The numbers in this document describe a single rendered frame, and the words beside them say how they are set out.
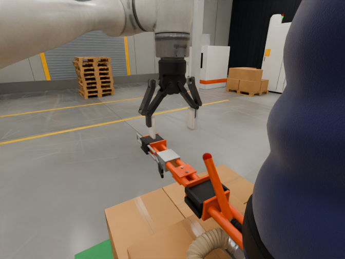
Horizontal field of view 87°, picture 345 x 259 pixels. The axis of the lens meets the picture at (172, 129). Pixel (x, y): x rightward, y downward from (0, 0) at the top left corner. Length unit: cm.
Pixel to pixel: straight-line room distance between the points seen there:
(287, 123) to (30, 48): 26
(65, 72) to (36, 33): 901
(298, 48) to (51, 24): 25
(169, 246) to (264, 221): 36
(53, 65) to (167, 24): 882
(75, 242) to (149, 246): 138
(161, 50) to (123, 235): 94
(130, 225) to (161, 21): 101
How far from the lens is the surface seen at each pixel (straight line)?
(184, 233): 61
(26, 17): 24
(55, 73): 924
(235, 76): 754
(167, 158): 64
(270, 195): 25
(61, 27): 28
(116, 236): 114
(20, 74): 942
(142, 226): 115
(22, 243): 213
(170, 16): 47
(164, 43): 48
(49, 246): 199
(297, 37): 21
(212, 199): 48
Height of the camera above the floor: 143
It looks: 23 degrees down
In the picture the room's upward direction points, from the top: straight up
